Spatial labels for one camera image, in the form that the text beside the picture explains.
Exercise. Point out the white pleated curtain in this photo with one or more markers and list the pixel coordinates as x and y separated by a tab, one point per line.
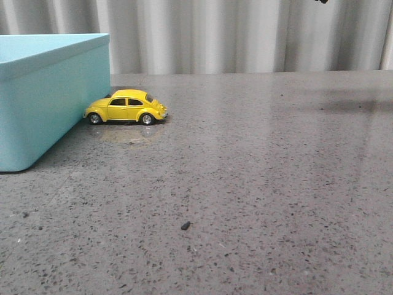
205	37

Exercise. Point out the light blue storage box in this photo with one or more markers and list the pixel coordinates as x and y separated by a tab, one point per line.
47	82

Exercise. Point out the yellow toy beetle car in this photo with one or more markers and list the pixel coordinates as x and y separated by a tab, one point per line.
126	105

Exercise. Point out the small black debris chip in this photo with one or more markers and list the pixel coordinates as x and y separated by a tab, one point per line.
186	225

